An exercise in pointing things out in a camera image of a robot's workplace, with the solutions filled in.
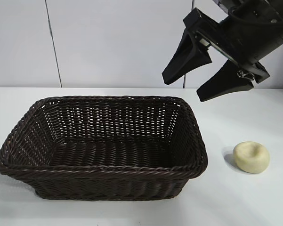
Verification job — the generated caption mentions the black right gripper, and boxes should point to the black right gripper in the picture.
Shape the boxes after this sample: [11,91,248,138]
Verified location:
[162,7,283,102]

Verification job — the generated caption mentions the pale yellow egg yolk pastry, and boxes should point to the pale yellow egg yolk pastry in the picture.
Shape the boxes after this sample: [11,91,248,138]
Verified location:
[232,140,271,174]

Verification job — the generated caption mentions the dark brown wicker basket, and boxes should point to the dark brown wicker basket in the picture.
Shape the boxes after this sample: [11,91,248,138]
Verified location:
[0,95,208,202]

